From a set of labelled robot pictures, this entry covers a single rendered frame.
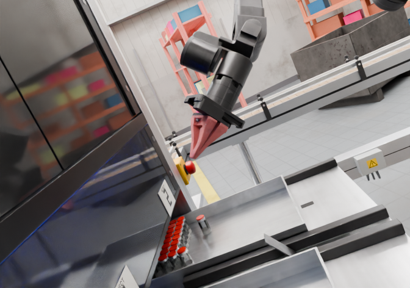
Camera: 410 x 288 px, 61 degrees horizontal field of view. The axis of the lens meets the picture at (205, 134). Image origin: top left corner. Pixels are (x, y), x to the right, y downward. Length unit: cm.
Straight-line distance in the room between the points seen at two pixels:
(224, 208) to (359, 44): 354
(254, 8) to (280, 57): 730
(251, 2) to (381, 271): 52
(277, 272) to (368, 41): 396
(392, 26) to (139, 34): 470
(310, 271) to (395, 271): 13
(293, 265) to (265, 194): 34
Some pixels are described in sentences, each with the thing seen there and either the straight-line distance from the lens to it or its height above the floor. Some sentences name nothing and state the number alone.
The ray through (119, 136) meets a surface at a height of 120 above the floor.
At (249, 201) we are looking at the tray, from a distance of 94.
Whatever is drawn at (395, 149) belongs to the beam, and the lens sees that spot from 190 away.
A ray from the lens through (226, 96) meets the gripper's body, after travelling 61.
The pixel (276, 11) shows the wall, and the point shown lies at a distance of 811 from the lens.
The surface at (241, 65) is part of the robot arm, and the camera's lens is 63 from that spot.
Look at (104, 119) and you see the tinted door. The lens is 69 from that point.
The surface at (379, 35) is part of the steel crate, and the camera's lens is 463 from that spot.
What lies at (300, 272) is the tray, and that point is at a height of 88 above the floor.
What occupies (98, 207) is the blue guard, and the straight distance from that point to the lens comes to 52.
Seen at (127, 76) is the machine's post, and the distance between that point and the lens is 91.
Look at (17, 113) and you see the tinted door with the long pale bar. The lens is 48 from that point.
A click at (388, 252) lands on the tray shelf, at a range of 64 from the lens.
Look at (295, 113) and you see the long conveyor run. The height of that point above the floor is 86.
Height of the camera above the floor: 126
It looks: 11 degrees down
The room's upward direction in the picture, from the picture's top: 25 degrees counter-clockwise
